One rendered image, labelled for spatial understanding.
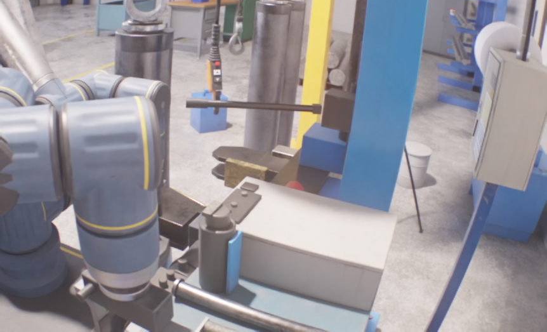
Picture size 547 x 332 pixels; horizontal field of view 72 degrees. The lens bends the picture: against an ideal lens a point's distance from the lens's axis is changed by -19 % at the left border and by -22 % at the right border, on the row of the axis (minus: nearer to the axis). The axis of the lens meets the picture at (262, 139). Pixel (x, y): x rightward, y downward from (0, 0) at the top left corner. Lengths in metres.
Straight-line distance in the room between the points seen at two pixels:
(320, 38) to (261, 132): 1.35
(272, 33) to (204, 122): 1.98
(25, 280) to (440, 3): 10.88
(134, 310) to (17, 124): 0.29
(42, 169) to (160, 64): 1.12
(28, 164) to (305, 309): 0.70
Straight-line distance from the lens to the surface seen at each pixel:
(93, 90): 1.10
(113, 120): 0.47
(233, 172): 1.69
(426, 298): 2.79
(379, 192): 1.31
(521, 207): 3.55
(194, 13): 7.49
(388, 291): 2.76
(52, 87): 1.03
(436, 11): 11.36
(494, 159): 1.46
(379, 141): 1.25
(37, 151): 0.46
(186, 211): 1.38
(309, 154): 1.52
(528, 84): 1.40
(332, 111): 1.25
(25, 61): 1.06
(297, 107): 1.23
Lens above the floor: 1.74
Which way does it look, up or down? 23 degrees down
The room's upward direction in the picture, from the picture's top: 6 degrees clockwise
